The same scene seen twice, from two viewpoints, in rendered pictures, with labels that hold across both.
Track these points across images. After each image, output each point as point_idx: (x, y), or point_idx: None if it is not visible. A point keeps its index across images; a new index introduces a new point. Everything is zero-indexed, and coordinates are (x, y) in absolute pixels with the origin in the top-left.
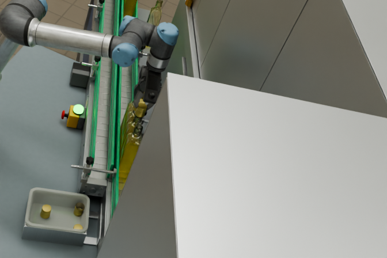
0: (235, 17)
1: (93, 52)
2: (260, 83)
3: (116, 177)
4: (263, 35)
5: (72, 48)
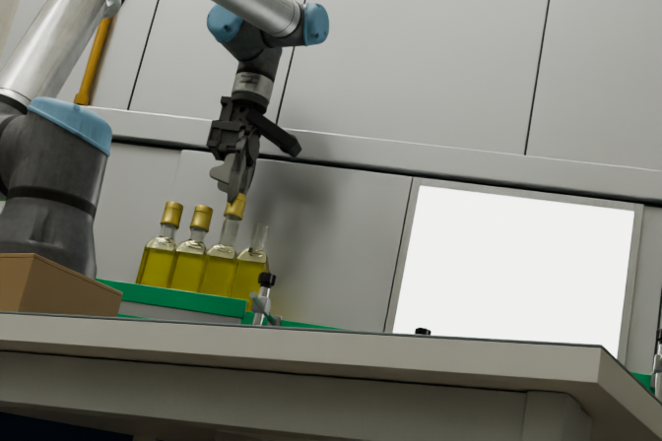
0: None
1: (286, 11)
2: None
3: (293, 321)
4: None
5: None
